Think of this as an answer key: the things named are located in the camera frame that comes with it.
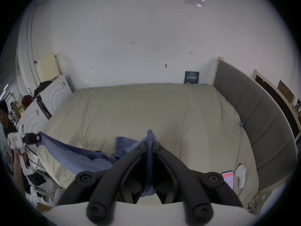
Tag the pale yellow board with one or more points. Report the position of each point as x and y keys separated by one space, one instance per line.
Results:
x=48 y=67

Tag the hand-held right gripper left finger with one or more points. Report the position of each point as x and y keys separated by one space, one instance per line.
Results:
x=122 y=171

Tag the smartphone with lit screen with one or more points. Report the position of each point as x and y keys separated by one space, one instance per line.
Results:
x=228 y=179

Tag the white hand controller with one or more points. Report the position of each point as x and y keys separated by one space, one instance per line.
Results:
x=241 y=175

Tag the white washing machine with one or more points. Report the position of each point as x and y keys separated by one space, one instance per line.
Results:
x=58 y=94
x=31 y=119

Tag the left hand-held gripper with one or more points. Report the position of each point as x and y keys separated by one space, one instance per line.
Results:
x=17 y=143

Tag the dark blue book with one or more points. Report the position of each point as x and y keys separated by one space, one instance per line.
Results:
x=191 y=77

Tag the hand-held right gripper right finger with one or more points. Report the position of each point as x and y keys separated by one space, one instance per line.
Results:
x=178 y=171

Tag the brown carton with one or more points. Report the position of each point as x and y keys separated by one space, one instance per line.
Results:
x=285 y=90

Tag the person's left hand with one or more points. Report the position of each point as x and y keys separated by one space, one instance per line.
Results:
x=17 y=155

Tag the person's left forearm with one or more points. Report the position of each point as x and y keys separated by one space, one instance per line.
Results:
x=19 y=180

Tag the small blue clip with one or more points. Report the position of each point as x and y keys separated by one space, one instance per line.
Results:
x=241 y=125

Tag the dark board with wooden frame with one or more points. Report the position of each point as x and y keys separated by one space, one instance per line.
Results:
x=277 y=100

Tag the grey padded headboard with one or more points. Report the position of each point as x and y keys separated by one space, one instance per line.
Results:
x=258 y=116

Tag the bed with beige sheet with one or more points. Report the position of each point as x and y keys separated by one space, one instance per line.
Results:
x=141 y=107

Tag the person's body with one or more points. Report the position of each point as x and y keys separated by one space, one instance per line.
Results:
x=7 y=126

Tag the dark blue shirt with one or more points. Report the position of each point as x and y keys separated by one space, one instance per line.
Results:
x=80 y=155

